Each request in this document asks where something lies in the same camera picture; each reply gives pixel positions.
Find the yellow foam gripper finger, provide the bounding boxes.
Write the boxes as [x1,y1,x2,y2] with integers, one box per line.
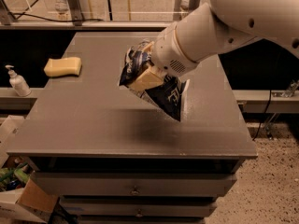
[128,66,166,91]
[142,41,154,52]

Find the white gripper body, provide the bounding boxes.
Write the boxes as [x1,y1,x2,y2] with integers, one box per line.
[151,21,199,77]

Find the blue potato chip bag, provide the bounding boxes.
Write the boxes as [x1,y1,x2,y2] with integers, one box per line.
[119,40,189,121]

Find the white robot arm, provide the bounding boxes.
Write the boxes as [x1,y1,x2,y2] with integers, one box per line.
[129,0,299,91]

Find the yellow sponge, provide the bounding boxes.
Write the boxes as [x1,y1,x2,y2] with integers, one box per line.
[44,57,82,77]

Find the grey drawer cabinet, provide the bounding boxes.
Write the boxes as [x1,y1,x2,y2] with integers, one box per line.
[8,32,257,224]

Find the white pump dispenser bottle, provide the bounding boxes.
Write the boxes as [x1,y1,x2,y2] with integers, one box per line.
[6,64,31,97]

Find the top grey drawer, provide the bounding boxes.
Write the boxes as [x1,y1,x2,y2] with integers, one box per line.
[31,173,236,197]

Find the grey drawer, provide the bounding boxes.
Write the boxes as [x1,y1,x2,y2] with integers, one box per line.
[60,197,217,217]
[31,173,236,197]

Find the middle grey drawer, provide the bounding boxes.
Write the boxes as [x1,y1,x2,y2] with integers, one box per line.
[60,197,217,217]

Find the cardboard box with items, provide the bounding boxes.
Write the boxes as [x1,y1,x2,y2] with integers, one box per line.
[0,115,58,223]

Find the grey metal rail frame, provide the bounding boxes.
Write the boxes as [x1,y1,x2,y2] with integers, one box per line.
[0,0,299,33]

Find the black cable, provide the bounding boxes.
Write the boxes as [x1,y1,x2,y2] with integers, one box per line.
[8,0,106,23]

